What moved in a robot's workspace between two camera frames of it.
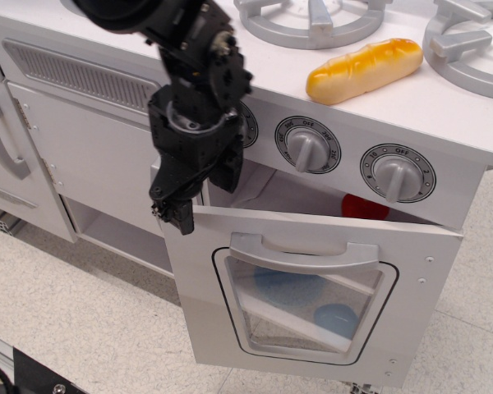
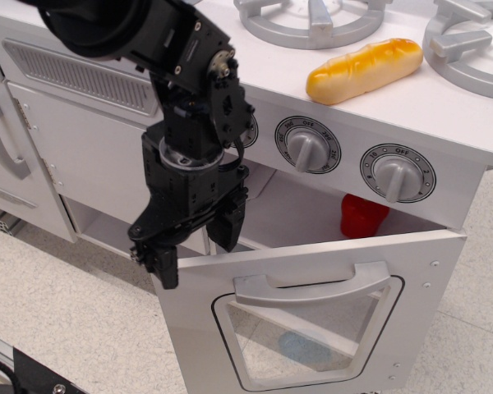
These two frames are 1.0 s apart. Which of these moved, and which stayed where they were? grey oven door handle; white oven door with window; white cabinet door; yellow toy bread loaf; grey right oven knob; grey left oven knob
Moved: white oven door with window; grey oven door handle
Stayed: grey left oven knob; white cabinet door; yellow toy bread loaf; grey right oven knob
